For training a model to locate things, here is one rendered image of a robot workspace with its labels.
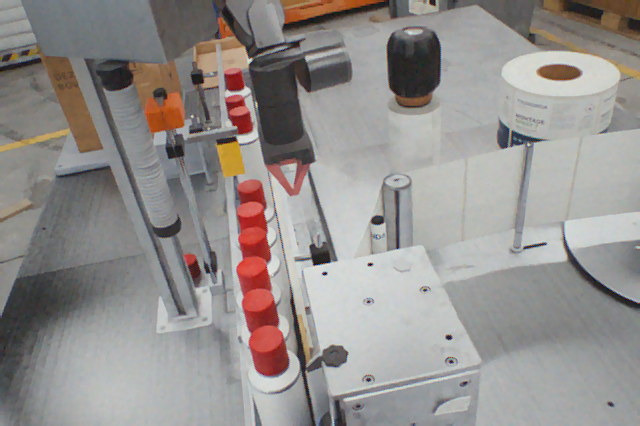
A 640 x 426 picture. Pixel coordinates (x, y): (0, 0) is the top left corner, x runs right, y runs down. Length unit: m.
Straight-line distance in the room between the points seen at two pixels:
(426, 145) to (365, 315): 0.52
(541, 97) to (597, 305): 0.38
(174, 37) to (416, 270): 0.31
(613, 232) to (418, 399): 0.60
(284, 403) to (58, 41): 0.43
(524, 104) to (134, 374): 0.78
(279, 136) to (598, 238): 0.51
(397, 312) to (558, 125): 0.68
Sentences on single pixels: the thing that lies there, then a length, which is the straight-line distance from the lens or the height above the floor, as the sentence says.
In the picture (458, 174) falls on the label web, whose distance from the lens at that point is 0.80.
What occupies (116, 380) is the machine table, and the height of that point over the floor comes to 0.83.
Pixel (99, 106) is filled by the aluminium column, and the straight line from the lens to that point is 0.74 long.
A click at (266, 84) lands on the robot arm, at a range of 0.72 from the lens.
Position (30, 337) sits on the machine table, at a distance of 1.04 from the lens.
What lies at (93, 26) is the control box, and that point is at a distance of 0.61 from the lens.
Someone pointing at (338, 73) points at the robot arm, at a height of 1.19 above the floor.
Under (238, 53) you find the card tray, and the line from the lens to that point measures 1.92.
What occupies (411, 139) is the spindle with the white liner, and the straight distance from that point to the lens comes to 0.92.
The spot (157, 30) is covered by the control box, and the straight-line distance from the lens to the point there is 0.56.
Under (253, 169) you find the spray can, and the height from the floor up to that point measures 0.99.
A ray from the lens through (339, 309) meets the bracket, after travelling 0.46.
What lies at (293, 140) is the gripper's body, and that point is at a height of 1.11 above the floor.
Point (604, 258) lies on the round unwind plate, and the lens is 0.92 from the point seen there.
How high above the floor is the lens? 1.47
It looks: 37 degrees down
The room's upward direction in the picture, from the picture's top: 8 degrees counter-clockwise
